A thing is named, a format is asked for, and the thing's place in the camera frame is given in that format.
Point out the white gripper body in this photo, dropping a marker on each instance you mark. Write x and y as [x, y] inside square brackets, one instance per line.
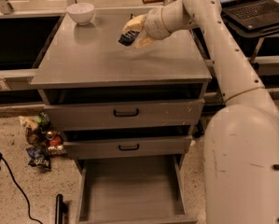
[155, 24]

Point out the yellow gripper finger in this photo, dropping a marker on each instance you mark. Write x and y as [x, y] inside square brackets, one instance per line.
[135, 24]
[143, 40]

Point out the blue rxbar snack bar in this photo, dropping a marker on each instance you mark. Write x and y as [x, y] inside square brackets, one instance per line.
[128, 38]

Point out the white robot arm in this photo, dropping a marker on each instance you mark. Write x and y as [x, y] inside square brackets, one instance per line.
[241, 143]

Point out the grey drawer cabinet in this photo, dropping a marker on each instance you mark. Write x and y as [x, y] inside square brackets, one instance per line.
[88, 65]

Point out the grey top drawer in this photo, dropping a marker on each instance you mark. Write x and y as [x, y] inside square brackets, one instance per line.
[124, 115]

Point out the grey middle drawer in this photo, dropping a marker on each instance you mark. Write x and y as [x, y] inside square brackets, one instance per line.
[130, 147]

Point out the grey open bottom drawer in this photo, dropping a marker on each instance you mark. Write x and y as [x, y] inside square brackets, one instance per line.
[133, 190]

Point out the white bowl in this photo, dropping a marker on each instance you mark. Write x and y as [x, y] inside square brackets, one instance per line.
[81, 13]

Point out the black open laptop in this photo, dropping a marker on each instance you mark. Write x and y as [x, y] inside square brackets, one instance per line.
[252, 14]

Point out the black laptop stand table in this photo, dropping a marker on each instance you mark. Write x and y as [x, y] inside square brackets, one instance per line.
[261, 46]

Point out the pile of snack packets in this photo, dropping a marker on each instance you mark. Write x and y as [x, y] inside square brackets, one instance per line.
[39, 132]

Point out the dark blue snack bag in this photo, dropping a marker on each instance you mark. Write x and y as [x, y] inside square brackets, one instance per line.
[38, 157]

